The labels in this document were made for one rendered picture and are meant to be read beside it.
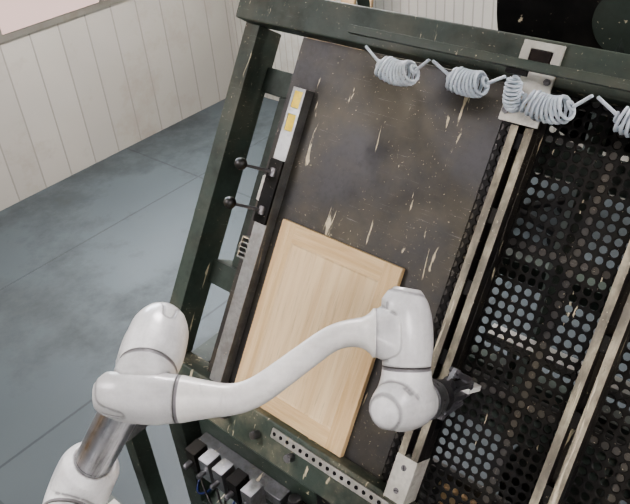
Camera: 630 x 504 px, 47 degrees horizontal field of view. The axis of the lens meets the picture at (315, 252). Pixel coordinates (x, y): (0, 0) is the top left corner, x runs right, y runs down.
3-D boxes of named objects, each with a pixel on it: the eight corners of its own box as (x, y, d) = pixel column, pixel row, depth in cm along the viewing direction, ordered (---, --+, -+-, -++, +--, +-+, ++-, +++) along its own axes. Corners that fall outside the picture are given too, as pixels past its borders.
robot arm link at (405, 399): (442, 429, 152) (443, 365, 152) (407, 441, 139) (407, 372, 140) (397, 422, 158) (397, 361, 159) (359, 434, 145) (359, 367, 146)
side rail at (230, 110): (180, 344, 255) (156, 346, 246) (268, 31, 236) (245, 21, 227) (192, 351, 251) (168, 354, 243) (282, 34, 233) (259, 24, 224)
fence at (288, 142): (217, 377, 236) (209, 378, 233) (301, 89, 220) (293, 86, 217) (228, 383, 233) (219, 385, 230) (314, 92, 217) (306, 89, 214)
